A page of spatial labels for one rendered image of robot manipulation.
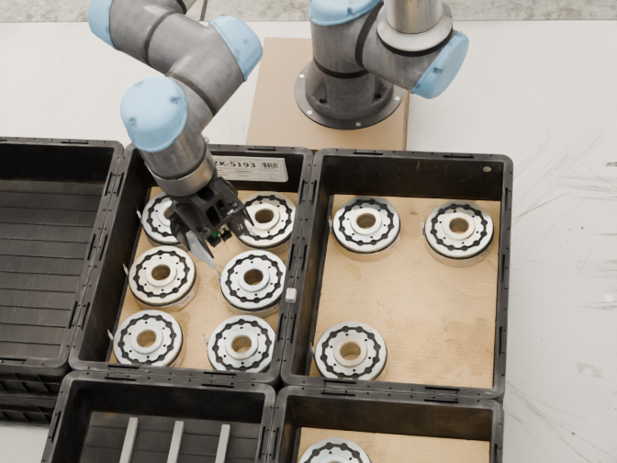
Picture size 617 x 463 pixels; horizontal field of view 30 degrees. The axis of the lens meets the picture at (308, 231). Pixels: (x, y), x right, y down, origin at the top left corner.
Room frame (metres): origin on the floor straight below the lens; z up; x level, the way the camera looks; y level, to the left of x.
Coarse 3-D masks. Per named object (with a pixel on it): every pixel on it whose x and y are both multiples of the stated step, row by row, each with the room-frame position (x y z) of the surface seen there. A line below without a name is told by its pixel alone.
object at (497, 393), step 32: (320, 160) 1.06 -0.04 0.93; (416, 160) 1.03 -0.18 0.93; (448, 160) 1.02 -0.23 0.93; (480, 160) 1.01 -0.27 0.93; (288, 320) 0.80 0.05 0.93; (288, 352) 0.75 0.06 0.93; (288, 384) 0.70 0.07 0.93; (320, 384) 0.69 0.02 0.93; (352, 384) 0.69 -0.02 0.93; (384, 384) 0.68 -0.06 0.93; (416, 384) 0.67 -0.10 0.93
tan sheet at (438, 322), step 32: (416, 224) 0.98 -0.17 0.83; (416, 256) 0.92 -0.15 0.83; (352, 288) 0.89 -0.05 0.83; (384, 288) 0.88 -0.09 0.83; (416, 288) 0.87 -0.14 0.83; (448, 288) 0.86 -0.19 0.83; (480, 288) 0.85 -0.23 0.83; (320, 320) 0.85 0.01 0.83; (352, 320) 0.84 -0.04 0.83; (384, 320) 0.83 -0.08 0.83; (416, 320) 0.82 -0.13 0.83; (448, 320) 0.81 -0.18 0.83; (480, 320) 0.80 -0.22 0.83; (416, 352) 0.77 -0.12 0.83; (448, 352) 0.76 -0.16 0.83; (480, 352) 0.75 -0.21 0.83; (448, 384) 0.71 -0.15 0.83; (480, 384) 0.70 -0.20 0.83
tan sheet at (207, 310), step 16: (160, 192) 1.14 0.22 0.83; (240, 192) 1.11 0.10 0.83; (256, 192) 1.10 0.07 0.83; (288, 192) 1.09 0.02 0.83; (144, 240) 1.05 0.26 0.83; (192, 256) 1.00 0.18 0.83; (224, 256) 0.99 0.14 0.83; (208, 272) 0.97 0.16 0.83; (128, 288) 0.97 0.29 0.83; (208, 288) 0.94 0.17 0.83; (128, 304) 0.94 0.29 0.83; (192, 304) 0.92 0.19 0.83; (208, 304) 0.91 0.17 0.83; (224, 304) 0.91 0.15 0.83; (176, 320) 0.90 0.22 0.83; (192, 320) 0.89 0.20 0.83; (208, 320) 0.88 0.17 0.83; (224, 320) 0.88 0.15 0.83; (272, 320) 0.86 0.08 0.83; (192, 336) 0.86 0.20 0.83; (208, 336) 0.86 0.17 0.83; (112, 352) 0.86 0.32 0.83; (192, 352) 0.84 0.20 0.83; (240, 352) 0.82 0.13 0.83; (208, 368) 0.80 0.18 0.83
